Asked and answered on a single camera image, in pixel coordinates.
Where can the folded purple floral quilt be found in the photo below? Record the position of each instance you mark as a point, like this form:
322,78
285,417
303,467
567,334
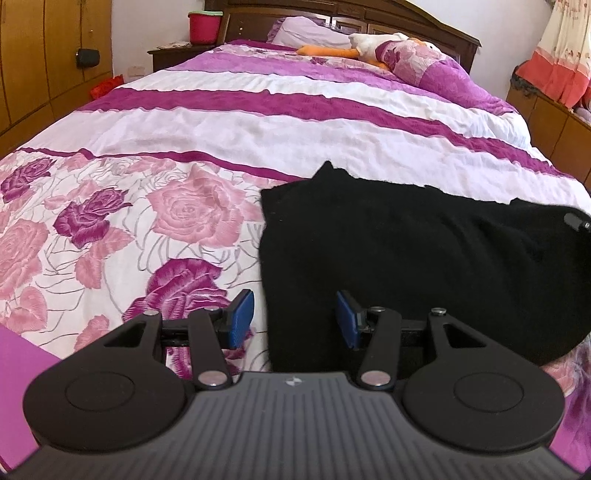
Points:
443,76

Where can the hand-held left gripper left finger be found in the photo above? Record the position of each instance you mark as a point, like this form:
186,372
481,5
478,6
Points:
242,318

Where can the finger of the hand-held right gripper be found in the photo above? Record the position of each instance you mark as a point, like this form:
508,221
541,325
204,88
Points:
578,220

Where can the dark wooden headboard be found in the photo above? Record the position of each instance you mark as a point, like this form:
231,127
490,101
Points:
415,25

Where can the black cloth garment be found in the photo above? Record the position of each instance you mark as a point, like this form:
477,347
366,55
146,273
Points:
415,258

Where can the yellow wooden wardrobe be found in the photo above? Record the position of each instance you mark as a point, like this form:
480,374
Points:
41,55

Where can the dark wooden nightstand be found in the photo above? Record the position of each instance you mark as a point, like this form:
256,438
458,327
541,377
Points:
175,56

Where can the small black box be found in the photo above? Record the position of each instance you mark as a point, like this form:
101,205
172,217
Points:
87,57

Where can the red plastic bucket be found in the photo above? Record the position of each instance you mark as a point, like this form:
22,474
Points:
204,28

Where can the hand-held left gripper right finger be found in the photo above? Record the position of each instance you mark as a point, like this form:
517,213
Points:
346,319

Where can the plain magenta sheet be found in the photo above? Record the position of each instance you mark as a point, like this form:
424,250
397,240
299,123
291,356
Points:
21,369

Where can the red crumpled cloth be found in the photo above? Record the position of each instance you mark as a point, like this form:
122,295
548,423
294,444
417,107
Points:
107,87

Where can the white orange plush duck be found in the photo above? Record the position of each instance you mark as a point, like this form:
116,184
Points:
364,45

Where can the floral purple white bedspread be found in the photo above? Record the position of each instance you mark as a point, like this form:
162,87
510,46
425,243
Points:
184,138

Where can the orange cream floral curtain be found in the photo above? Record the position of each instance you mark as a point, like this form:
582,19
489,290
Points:
558,55

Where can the brown wooden dresser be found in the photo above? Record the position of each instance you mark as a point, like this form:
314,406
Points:
554,124

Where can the lilac pillow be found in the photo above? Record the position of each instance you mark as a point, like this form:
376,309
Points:
304,32

